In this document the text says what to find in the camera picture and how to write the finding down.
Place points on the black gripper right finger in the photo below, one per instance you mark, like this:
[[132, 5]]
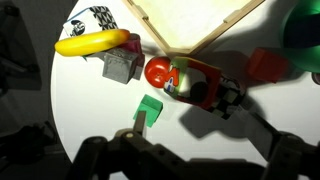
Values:
[[263, 133]]

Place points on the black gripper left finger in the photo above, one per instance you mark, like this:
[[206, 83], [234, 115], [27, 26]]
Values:
[[140, 121]]

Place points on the multicoloured square plush toy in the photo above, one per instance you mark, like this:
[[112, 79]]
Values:
[[200, 83]]

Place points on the yellow toy banana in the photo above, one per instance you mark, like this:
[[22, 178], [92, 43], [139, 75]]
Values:
[[90, 42]]

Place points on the wooden box tray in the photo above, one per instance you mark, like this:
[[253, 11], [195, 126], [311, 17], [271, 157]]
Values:
[[186, 20]]

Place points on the blue number plush cube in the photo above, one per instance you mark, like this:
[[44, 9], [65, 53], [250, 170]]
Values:
[[100, 16]]

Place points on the green block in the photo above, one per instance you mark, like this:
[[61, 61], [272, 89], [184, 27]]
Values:
[[151, 106]]

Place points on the red ball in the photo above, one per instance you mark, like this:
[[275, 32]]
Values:
[[156, 71]]

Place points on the grey block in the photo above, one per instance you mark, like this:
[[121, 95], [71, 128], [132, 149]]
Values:
[[120, 66]]

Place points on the orange cube block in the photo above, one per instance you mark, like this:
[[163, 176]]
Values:
[[266, 65]]

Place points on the maroon block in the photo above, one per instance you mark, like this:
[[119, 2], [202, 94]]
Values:
[[134, 41]]

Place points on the green bowl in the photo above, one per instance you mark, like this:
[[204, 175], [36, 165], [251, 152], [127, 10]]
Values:
[[310, 60]]

